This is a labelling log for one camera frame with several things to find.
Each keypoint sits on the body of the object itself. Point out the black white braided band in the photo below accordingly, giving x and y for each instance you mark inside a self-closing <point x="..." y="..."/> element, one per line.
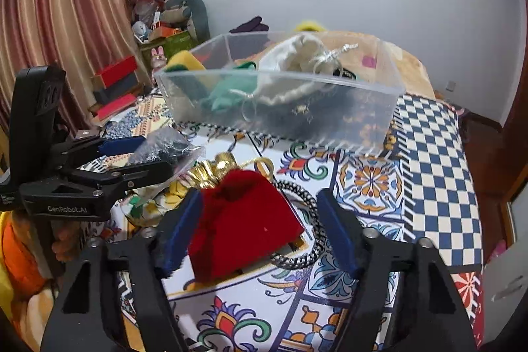
<point x="297" y="262"/>

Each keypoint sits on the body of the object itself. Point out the wooden cabinet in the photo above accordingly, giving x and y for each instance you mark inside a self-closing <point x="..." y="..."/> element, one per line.
<point x="495" y="170"/>

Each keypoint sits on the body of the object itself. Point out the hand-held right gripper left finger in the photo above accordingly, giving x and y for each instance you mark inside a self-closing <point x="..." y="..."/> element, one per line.
<point x="181" y="232"/>

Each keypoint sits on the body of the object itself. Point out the clear plastic storage box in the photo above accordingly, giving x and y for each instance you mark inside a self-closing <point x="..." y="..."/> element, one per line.
<point x="288" y="121"/>

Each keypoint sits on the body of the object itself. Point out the green box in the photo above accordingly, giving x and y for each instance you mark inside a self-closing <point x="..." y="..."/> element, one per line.
<point x="173" y="44"/>

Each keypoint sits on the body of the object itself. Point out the clear plastic bag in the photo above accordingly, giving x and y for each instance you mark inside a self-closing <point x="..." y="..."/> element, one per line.
<point x="165" y="146"/>

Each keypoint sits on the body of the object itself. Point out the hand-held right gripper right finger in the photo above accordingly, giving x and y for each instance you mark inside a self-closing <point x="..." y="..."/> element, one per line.
<point x="338" y="230"/>

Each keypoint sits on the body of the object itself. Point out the stack of red boxes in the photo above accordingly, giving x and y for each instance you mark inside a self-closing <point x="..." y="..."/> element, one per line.
<point x="113" y="100"/>

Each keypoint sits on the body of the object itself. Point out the dark purple cloth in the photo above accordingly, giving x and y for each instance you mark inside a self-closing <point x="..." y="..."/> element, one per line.
<point x="249" y="25"/>

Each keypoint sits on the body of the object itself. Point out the red box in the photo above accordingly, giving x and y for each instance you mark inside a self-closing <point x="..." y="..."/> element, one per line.
<point x="117" y="70"/>

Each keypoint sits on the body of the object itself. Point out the yellow green cloth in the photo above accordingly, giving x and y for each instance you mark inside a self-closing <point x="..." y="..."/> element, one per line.
<point x="140" y="211"/>

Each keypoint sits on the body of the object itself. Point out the pink plush bunny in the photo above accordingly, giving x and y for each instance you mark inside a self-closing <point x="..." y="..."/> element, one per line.
<point x="157" y="59"/>

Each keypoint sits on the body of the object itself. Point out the person's left hand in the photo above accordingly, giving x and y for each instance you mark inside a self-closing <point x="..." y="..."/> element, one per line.
<point x="66" y="242"/>

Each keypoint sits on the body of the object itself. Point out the yellow sponge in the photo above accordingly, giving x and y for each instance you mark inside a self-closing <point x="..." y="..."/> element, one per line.
<point x="185" y="59"/>

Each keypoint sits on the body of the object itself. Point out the striped curtain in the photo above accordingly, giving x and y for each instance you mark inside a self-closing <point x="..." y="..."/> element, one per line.
<point x="74" y="5"/>

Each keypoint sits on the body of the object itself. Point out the black patterned cloth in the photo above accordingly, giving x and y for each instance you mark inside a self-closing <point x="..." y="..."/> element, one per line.
<point x="334" y="110"/>

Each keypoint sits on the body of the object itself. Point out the yellow plush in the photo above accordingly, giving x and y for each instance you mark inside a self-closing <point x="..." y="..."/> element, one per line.
<point x="310" y="25"/>

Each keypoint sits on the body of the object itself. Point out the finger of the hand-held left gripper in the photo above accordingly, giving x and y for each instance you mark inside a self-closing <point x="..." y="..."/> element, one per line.
<point x="140" y="174"/>
<point x="119" y="146"/>

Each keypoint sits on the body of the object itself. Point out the wall outlet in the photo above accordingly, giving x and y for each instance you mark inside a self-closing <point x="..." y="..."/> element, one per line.
<point x="451" y="85"/>

